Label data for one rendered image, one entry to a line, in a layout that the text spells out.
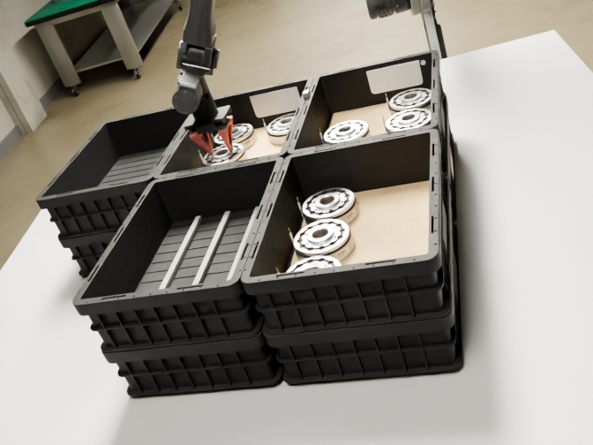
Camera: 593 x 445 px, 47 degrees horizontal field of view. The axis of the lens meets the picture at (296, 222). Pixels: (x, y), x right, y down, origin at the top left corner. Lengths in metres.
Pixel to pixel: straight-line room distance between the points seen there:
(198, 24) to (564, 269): 0.85
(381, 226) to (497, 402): 0.37
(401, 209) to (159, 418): 0.56
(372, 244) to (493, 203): 0.36
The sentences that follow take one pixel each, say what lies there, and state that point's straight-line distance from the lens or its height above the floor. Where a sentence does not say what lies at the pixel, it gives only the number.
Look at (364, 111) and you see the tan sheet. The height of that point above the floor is 0.83.
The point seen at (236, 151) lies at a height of 0.86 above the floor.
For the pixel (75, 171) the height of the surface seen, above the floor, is 0.90.
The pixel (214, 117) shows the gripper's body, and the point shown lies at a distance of 1.57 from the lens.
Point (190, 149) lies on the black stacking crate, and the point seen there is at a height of 0.89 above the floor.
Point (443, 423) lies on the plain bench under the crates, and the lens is 1.06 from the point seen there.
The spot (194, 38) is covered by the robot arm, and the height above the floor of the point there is 1.15.
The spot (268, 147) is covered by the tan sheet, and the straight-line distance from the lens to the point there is 1.66.
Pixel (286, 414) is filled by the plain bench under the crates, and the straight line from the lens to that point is 1.14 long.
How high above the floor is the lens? 1.50
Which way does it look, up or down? 31 degrees down
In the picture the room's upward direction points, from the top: 19 degrees counter-clockwise
